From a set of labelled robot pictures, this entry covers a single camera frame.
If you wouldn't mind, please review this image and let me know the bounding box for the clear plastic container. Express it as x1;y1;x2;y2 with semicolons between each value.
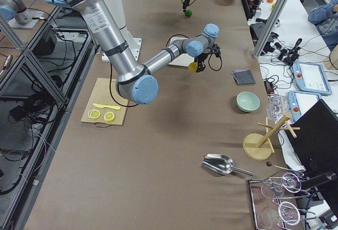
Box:
267;96;289;123

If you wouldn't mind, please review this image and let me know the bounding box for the grey folded cloth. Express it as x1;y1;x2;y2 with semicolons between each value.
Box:
232;69;256;85

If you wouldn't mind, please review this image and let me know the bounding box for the wooden mug tree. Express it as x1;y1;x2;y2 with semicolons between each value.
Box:
243;110;300;160

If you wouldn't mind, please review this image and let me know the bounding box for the upper teach pendant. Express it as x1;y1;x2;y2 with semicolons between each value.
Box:
292;61;332;96

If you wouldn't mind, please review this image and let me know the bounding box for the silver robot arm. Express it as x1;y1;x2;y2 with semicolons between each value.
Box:
45;0;219;104

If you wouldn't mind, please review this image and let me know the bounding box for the person in blue shirt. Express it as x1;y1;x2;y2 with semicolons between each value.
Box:
308;0;337;51

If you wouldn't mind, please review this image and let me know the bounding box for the yellow plastic knife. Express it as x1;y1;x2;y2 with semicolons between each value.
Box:
92;103;121;110

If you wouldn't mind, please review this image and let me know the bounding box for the green lime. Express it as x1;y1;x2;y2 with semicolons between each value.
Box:
184;10;192;17

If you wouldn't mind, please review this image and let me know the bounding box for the right lemon slice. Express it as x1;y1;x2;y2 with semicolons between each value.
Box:
104;111;116;122

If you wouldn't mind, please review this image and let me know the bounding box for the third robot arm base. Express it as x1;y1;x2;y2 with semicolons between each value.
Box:
1;0;44;29

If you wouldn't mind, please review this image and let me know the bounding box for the upper wine glass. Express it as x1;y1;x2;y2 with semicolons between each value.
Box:
260;172;301;199

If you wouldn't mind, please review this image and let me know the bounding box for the black wire glass rack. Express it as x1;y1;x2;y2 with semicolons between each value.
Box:
248;179;317;229

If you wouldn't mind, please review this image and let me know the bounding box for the black monitor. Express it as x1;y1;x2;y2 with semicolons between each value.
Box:
289;99;338;180

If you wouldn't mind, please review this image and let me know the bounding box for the lemon slice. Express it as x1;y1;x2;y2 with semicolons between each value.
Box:
104;111;116;122
87;109;101;119

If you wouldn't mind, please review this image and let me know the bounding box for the steel scoop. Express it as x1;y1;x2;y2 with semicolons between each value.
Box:
203;153;254;176

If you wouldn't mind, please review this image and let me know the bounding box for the lower teach pendant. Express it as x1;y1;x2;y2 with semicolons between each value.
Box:
287;90;322;122

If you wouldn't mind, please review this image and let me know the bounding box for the lower wine glass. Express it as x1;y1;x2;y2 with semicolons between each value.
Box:
257;201;301;229

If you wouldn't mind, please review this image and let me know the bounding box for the teach pendant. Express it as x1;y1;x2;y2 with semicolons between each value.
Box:
287;90;322;122
292;61;332;96

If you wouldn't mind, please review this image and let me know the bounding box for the wooden cutting board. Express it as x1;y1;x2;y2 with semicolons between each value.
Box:
81;78;128;126

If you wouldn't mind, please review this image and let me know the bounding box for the yellow lemon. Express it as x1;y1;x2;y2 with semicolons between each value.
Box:
187;62;198;73

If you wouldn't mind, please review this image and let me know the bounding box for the mint green bowl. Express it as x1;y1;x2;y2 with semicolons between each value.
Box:
236;91;260;113

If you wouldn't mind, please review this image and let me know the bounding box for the wine glass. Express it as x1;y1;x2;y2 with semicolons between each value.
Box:
257;201;301;229
260;172;301;199

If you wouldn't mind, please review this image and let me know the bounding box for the light wooden tray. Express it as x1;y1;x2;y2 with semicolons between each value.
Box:
168;36;194;68

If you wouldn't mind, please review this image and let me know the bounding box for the aluminium frame post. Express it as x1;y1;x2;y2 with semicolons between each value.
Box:
252;0;287;59

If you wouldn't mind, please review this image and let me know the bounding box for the left lemon slice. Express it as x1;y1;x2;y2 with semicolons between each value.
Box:
87;109;101;119

